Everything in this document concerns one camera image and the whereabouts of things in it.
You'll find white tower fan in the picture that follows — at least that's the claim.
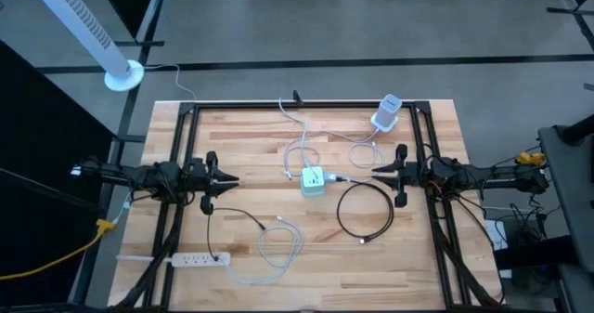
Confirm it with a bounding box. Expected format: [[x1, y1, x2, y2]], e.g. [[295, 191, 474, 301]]
[[23, 0, 145, 93]]

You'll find yellow extension cable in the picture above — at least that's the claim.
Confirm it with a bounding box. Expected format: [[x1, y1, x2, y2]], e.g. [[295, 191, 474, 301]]
[[0, 218, 117, 282]]

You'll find lavender braided USB cable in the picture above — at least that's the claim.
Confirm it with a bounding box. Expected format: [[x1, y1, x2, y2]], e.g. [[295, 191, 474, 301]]
[[303, 126, 386, 171]]

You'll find yellow cable connector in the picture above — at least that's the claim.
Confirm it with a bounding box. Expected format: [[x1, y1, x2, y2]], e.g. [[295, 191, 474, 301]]
[[513, 150, 548, 168]]

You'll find pale green power cord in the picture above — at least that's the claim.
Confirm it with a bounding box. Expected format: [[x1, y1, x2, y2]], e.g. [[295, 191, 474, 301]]
[[278, 98, 311, 169]]

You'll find white fan cord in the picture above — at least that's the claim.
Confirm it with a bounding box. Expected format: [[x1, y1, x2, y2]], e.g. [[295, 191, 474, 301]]
[[141, 62, 199, 101]]

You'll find thick black cable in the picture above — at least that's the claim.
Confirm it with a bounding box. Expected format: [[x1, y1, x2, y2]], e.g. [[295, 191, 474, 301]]
[[334, 176, 396, 245]]

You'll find white power strip cord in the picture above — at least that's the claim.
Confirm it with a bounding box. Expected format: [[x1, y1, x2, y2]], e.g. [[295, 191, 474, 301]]
[[115, 254, 174, 264]]

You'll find mint green cube power strip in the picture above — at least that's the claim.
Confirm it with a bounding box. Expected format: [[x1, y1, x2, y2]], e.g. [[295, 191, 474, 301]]
[[300, 165, 326, 199]]

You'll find white box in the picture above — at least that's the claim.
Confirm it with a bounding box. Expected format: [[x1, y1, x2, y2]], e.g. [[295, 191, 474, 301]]
[[484, 218, 512, 280]]

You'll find white tower power strip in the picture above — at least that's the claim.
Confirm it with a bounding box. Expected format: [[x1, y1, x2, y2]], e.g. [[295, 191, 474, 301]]
[[369, 93, 404, 135]]

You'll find thin white connector cable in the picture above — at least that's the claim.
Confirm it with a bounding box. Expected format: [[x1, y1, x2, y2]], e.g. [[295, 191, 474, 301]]
[[112, 189, 136, 225]]

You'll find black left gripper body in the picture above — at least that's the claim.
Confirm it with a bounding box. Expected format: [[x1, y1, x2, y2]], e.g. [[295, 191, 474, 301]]
[[185, 150, 220, 215]]

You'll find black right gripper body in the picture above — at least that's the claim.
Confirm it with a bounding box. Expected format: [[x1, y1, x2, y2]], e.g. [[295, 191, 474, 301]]
[[393, 144, 454, 208]]

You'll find white USB cable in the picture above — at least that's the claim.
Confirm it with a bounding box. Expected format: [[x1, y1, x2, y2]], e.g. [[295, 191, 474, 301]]
[[281, 143, 322, 182], [221, 215, 306, 286]]

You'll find thin black USB cable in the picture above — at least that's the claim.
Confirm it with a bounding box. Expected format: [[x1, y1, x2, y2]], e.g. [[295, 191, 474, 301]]
[[205, 205, 268, 263]]

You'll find grey table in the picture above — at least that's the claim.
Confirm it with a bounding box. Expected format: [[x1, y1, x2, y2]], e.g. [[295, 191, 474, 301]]
[[536, 112, 594, 313]]

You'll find black computer box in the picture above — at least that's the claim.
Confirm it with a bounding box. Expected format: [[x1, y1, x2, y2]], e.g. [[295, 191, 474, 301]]
[[493, 235, 581, 273]]

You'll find black aluminium table frame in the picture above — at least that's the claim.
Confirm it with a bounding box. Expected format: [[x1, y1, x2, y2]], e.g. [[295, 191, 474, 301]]
[[141, 99, 507, 313]]

